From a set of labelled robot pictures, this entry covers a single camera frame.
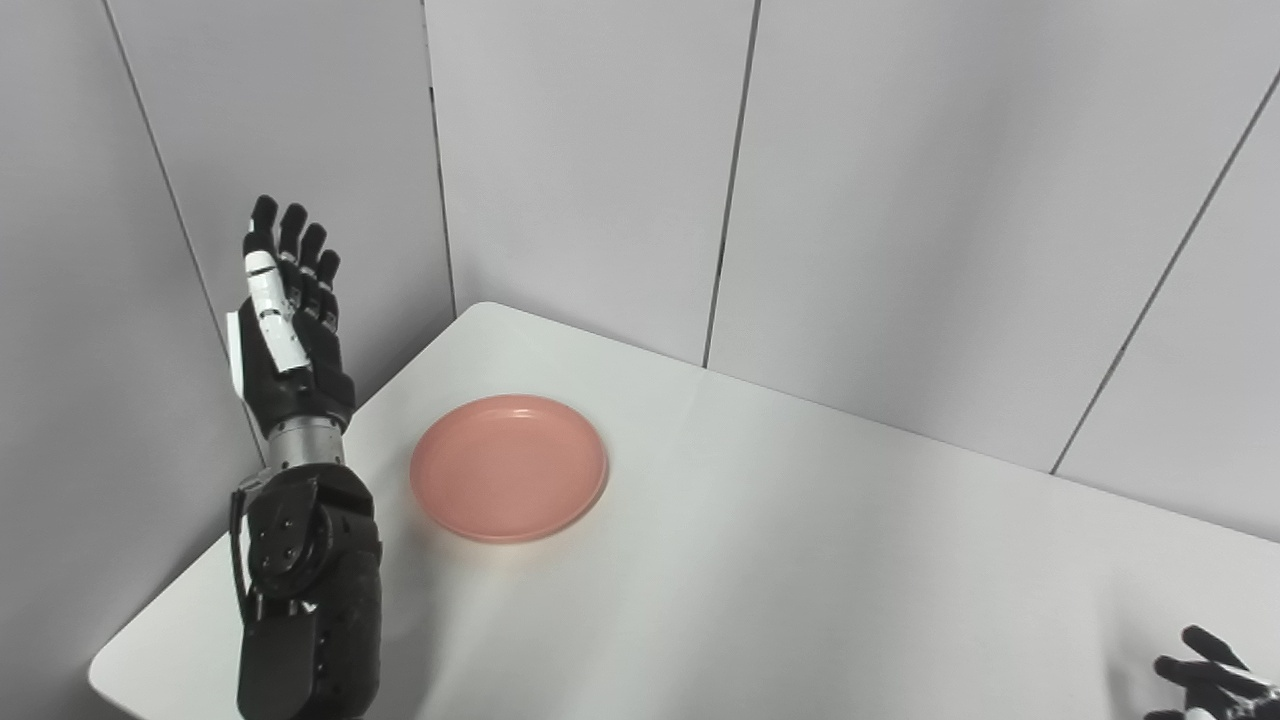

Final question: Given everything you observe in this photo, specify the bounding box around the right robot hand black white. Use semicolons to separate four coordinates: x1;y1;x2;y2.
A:
1143;625;1280;720

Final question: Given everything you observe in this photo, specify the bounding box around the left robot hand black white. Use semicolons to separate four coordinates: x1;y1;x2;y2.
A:
227;195;357;440

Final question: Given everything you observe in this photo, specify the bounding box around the pink round plate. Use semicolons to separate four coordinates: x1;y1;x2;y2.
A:
409;394;610;545

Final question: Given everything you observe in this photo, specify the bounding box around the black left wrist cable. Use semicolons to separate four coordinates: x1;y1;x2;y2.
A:
229;472;273;626

